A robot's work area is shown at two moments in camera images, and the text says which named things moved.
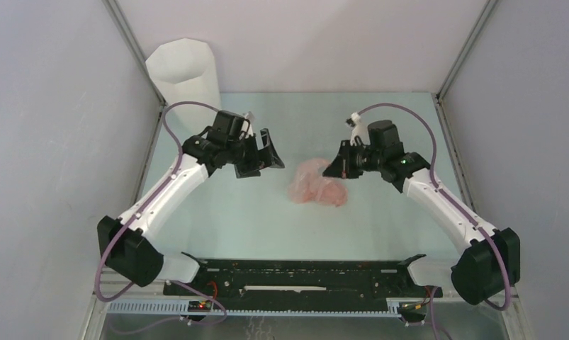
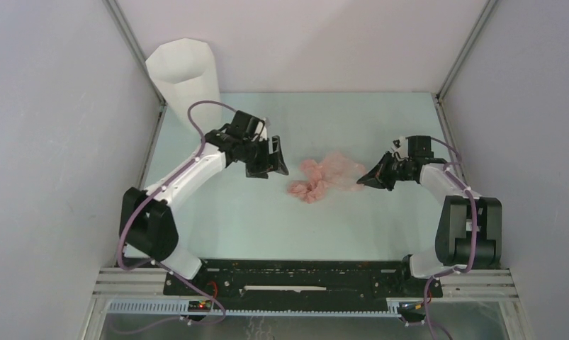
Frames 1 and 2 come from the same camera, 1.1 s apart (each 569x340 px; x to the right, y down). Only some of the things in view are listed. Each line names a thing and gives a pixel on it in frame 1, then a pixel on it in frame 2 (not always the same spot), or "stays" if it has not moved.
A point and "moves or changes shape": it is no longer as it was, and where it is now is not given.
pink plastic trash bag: (309, 185) moves or changes shape
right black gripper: (341, 168) to (378, 176)
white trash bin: (185, 71) stays
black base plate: (369, 281) stays
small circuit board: (200, 306) stays
